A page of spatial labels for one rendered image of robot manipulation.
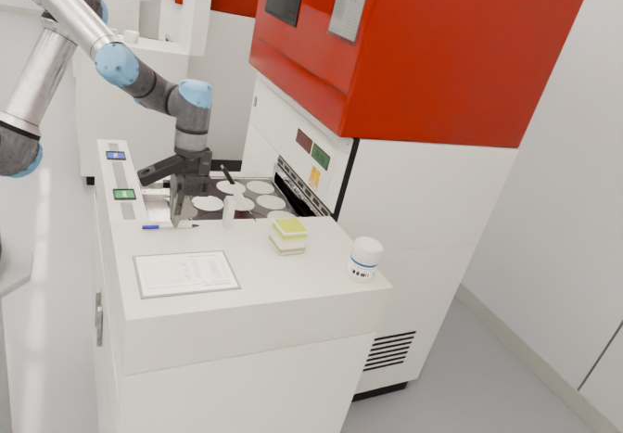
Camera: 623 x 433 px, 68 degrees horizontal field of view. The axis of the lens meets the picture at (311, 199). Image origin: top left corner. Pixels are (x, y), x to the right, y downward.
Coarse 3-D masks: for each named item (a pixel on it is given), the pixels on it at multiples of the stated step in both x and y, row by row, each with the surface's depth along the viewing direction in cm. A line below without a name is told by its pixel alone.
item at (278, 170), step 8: (280, 168) 174; (272, 176) 180; (288, 176) 169; (288, 184) 167; (296, 184) 164; (296, 192) 162; (288, 200) 167; (304, 200) 156; (296, 208) 163; (312, 208) 151; (304, 216) 159; (320, 216) 147
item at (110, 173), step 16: (96, 144) 156; (112, 144) 157; (96, 160) 157; (112, 160) 145; (128, 160) 147; (96, 176) 158; (112, 176) 136; (128, 176) 138; (112, 192) 128; (112, 208) 121; (128, 208) 123; (144, 208) 124
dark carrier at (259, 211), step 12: (216, 180) 162; (240, 180) 167; (252, 180) 169; (264, 180) 171; (216, 192) 154; (252, 192) 160; (276, 192) 165; (288, 204) 158; (204, 216) 139; (216, 216) 141; (240, 216) 144; (264, 216) 147
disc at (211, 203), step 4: (192, 200) 146; (196, 200) 146; (200, 200) 147; (204, 200) 148; (208, 200) 148; (212, 200) 149; (216, 200) 149; (220, 200) 150; (196, 204) 144; (200, 204) 145; (204, 204) 146; (208, 204) 146; (212, 204) 147; (216, 204) 147; (220, 204) 148; (200, 208) 143; (204, 208) 144; (208, 208) 144; (212, 208) 145; (216, 208) 145; (220, 208) 146
